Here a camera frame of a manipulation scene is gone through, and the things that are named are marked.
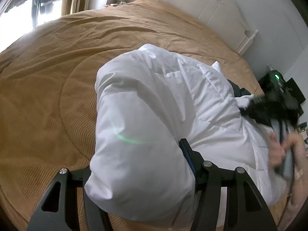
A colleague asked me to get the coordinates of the white puffer jacket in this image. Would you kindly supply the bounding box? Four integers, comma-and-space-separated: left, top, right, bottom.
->
85, 44, 286, 230

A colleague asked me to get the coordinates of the person's right hand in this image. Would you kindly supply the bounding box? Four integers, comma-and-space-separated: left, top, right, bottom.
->
268, 132, 307, 177

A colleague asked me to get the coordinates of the white headboard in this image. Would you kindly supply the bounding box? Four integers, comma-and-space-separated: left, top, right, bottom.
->
157, 0, 258, 55

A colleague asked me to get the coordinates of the tan bed cover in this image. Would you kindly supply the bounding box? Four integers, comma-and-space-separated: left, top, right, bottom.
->
1, 0, 262, 230

